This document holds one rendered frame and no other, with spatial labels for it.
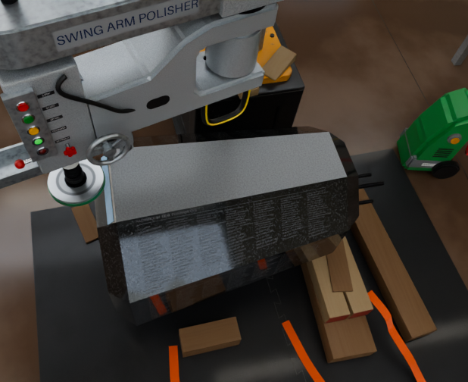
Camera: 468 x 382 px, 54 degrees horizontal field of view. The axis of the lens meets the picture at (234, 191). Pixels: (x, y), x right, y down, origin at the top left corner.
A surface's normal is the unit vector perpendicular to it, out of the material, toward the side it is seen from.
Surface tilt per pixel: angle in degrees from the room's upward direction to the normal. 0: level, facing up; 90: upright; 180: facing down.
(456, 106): 34
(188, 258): 45
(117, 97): 90
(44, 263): 0
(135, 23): 90
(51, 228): 0
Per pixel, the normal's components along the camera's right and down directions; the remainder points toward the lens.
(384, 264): 0.10, -0.51
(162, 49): -0.48, -0.15
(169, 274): 0.26, 0.23
